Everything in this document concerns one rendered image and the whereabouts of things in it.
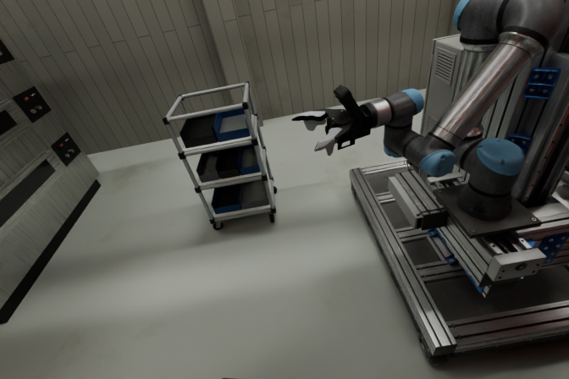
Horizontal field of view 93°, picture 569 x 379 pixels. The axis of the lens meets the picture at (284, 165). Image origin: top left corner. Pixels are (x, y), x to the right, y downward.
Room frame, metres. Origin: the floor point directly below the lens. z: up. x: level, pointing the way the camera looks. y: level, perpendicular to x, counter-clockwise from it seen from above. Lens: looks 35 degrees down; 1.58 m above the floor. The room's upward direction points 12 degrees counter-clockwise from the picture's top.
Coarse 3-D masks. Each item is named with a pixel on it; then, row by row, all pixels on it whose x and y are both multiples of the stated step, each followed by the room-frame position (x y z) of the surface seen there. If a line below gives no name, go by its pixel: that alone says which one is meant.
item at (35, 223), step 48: (0, 48) 2.52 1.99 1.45; (0, 96) 2.23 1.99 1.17; (0, 144) 1.92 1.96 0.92; (48, 144) 2.31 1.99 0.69; (0, 192) 1.67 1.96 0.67; (48, 192) 1.98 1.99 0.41; (96, 192) 2.46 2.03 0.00; (0, 240) 1.43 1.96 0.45; (48, 240) 1.68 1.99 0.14; (0, 288) 1.22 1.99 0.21
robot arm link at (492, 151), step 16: (480, 144) 0.64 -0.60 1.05; (496, 144) 0.63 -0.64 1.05; (512, 144) 0.62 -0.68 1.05; (464, 160) 0.65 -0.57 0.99; (480, 160) 0.61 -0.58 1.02; (496, 160) 0.57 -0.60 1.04; (512, 160) 0.56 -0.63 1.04; (480, 176) 0.59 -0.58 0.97; (496, 176) 0.56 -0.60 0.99; (512, 176) 0.55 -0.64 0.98; (496, 192) 0.55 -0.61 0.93
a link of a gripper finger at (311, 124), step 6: (300, 114) 0.68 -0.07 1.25; (306, 114) 0.68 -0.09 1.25; (312, 114) 0.67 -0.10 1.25; (318, 114) 0.67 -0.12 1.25; (324, 114) 0.66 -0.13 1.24; (294, 120) 0.68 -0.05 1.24; (300, 120) 0.68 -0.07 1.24; (306, 120) 0.67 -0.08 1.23; (312, 120) 0.68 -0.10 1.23; (318, 120) 0.66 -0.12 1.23; (324, 120) 0.67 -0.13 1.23; (306, 126) 0.69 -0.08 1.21; (312, 126) 0.68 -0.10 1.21
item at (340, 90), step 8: (336, 88) 0.64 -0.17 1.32; (344, 88) 0.63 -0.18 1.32; (336, 96) 0.63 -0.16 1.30; (344, 96) 0.61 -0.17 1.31; (352, 96) 0.62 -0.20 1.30; (344, 104) 0.63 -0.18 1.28; (352, 104) 0.62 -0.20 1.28; (352, 112) 0.62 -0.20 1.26; (360, 112) 0.62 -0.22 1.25; (360, 120) 0.63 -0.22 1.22
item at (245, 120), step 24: (192, 96) 1.89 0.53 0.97; (168, 120) 1.52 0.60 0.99; (192, 120) 1.86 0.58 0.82; (216, 120) 1.67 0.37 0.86; (240, 120) 1.75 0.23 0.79; (192, 144) 1.57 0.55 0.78; (216, 144) 1.54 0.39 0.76; (240, 144) 1.50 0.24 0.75; (216, 168) 1.57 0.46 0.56; (240, 168) 1.56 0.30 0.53; (264, 168) 1.59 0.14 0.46; (216, 192) 1.75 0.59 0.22; (240, 192) 1.65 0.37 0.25; (264, 192) 1.66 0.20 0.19; (216, 216) 1.55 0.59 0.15; (240, 216) 1.51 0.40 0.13
